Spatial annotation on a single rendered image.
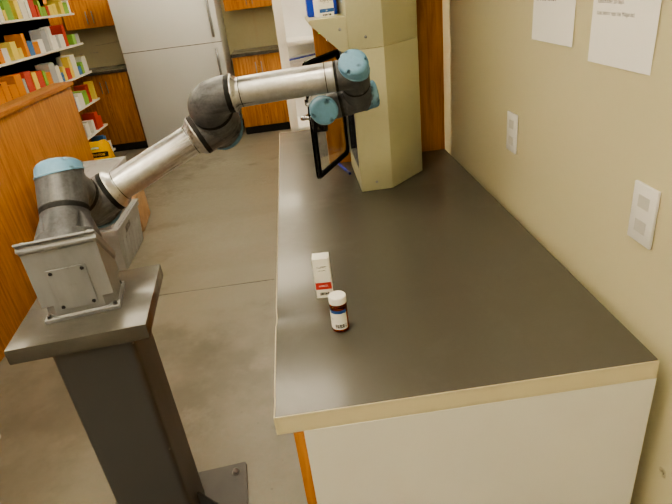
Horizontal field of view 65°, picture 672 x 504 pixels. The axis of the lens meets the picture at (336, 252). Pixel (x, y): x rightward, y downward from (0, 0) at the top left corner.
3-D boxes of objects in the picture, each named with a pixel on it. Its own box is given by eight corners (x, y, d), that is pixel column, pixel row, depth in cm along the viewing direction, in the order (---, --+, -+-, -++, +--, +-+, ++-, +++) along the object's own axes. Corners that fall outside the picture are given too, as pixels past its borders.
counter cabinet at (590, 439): (418, 271, 320) (411, 123, 279) (599, 647, 137) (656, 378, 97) (308, 286, 318) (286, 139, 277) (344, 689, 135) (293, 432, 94)
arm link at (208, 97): (172, 69, 132) (366, 36, 130) (188, 92, 143) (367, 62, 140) (175, 111, 130) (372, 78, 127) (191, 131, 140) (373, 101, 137)
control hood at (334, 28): (339, 41, 194) (336, 12, 189) (349, 51, 165) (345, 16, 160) (308, 45, 193) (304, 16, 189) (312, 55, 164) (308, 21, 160)
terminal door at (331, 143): (349, 154, 211) (338, 48, 193) (319, 180, 187) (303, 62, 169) (347, 153, 212) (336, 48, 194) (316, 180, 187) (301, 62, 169)
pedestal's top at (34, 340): (9, 365, 123) (2, 351, 121) (49, 296, 151) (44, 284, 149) (150, 338, 126) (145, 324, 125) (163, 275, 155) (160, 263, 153)
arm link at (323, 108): (344, 122, 143) (314, 130, 143) (340, 113, 153) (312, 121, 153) (337, 93, 139) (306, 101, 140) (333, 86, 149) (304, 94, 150)
